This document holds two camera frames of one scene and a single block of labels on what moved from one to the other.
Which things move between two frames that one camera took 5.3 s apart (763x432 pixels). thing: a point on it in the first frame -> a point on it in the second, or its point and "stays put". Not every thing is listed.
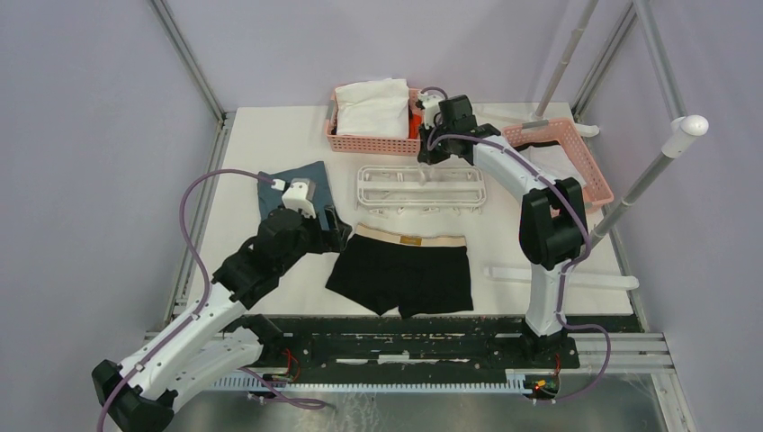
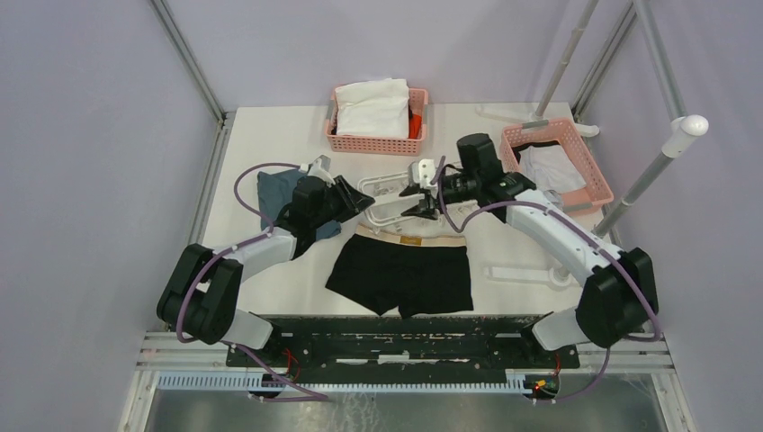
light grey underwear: x=552 y=160 stays put
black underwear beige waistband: x=383 y=268 stays put
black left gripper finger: x=342 y=233 -> x=351 y=211
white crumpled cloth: x=376 y=108 stays put
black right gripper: x=426 y=155 -> x=424 y=211
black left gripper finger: x=334 y=222 -> x=349 y=196
